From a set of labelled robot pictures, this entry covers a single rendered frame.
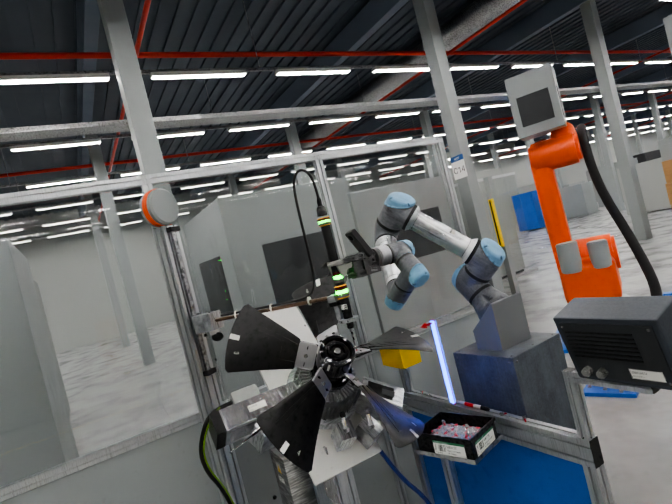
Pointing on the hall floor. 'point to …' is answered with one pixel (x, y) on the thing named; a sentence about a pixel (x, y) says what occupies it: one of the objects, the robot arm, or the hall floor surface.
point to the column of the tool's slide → (204, 392)
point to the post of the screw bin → (452, 481)
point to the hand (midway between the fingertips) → (327, 264)
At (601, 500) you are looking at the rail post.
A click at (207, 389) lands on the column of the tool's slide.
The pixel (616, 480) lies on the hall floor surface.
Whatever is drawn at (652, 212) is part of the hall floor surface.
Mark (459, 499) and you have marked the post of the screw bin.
